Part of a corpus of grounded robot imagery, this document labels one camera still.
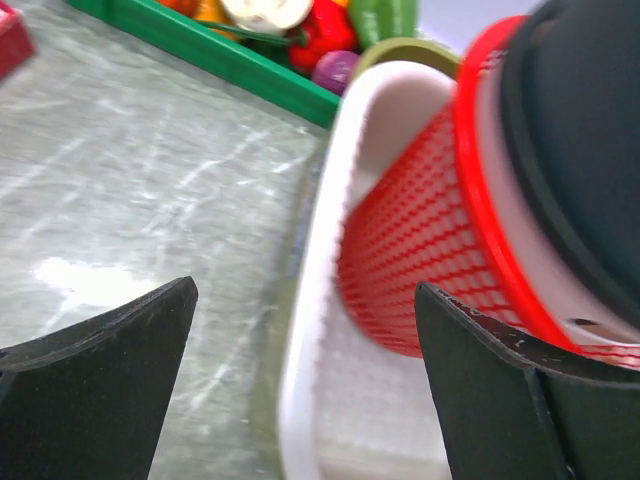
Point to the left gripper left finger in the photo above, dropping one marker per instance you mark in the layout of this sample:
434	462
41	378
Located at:
89	401

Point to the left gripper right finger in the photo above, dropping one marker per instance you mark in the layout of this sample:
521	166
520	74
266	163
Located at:
511	406

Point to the white round bucket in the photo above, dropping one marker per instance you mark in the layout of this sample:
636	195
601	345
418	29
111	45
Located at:
578	313

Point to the white perforated rectangular basket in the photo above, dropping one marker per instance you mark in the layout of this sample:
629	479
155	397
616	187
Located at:
346	408

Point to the red mesh basket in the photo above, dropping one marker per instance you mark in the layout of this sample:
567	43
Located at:
430	219

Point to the dark grey round bucket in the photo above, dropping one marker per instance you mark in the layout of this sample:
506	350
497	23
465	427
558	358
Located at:
569	106

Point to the olive green rectangular basket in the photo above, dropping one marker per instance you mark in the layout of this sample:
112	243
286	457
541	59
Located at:
264	402

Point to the red rectangular box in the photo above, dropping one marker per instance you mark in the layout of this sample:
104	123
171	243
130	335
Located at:
16	47

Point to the green plastic tray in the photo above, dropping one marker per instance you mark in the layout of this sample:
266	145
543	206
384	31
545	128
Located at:
268	77

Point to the red toy tomato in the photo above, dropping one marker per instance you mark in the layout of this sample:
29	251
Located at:
327	28

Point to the toy napa cabbage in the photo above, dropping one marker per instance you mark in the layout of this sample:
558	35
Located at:
267	16

